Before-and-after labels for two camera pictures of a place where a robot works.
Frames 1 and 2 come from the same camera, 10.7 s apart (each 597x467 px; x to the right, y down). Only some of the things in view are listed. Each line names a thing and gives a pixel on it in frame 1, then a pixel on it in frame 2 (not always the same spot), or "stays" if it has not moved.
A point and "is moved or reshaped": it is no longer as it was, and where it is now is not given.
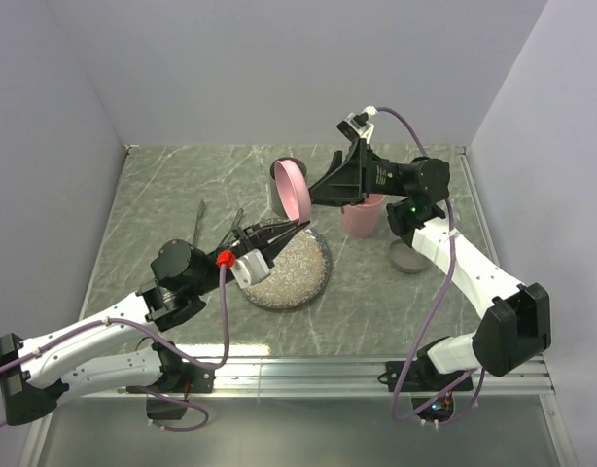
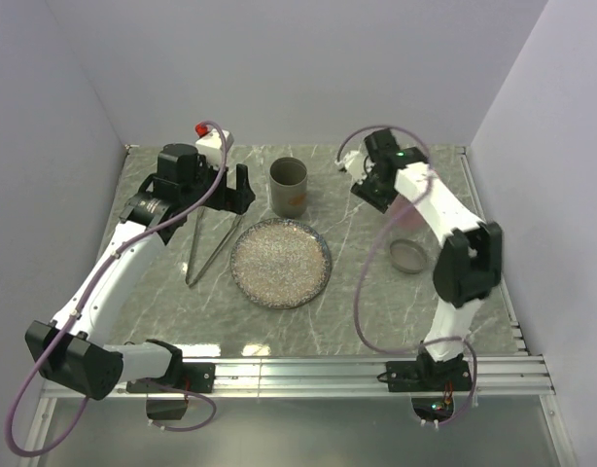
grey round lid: (406, 259) stays
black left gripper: (260, 237) to (233, 199)
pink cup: (361, 220) is moved or reshaped
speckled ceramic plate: (299, 276) stays
